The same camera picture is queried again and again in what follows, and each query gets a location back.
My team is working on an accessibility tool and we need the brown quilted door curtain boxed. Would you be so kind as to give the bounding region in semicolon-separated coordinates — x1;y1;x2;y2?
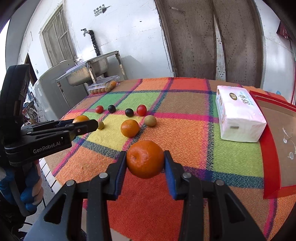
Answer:
155;1;263;88

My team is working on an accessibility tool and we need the grey metal cabinet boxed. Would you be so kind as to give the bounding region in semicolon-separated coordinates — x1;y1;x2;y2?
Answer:
33;59;87;121

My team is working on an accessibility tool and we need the white tissue pack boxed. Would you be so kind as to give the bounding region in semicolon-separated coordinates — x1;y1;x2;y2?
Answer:
216;85;267;143

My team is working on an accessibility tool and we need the left black plum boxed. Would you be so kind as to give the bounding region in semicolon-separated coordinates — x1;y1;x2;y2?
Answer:
108;104;116;113

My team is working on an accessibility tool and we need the black corrugated hose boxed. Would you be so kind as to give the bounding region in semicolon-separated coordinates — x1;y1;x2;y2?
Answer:
81;28;101;57

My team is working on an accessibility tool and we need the medium orange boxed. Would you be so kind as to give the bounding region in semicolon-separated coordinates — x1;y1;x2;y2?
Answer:
120;120;140;138

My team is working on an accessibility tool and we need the left blue gloved hand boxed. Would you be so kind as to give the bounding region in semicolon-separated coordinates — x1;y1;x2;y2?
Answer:
1;160;44;214

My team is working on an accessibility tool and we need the clear plastic fruit box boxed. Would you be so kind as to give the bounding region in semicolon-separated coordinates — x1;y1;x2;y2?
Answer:
88;75;120;94

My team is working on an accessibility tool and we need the black plum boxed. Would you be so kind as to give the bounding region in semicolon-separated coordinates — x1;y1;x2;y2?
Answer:
108;104;116;113
125;108;134;117

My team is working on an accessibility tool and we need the red cardboard tray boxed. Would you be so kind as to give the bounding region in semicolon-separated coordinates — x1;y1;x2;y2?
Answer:
250;91;295;199

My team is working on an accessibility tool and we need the window with grille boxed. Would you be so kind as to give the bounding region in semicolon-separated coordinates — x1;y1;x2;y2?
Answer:
42;5;77;66

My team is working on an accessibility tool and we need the metal sink on stand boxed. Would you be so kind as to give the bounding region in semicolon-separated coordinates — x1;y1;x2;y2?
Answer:
56;51;127;99

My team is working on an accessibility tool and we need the larger tan kiwi fruit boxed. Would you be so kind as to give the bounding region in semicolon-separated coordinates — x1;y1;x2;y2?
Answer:
144;115;157;127

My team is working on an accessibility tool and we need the red tomato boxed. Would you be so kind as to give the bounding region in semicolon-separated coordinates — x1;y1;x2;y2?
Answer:
95;105;104;114
137;104;147;116

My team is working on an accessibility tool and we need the smaller green-tan kiwi fruit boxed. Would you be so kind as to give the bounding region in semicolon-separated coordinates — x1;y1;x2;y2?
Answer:
97;121;104;130

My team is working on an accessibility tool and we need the maroon folded umbrella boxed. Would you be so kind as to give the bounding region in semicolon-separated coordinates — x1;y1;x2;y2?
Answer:
276;20;295;43

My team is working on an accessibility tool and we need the large dark orange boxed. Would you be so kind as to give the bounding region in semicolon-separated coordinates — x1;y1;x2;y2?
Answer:
126;140;165;179

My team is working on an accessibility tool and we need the right black plum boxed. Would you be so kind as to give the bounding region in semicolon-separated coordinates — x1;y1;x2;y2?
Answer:
125;108;134;117

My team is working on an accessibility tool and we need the yellow-orange small orange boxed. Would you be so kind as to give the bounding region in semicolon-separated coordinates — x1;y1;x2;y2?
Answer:
72;115;90;123

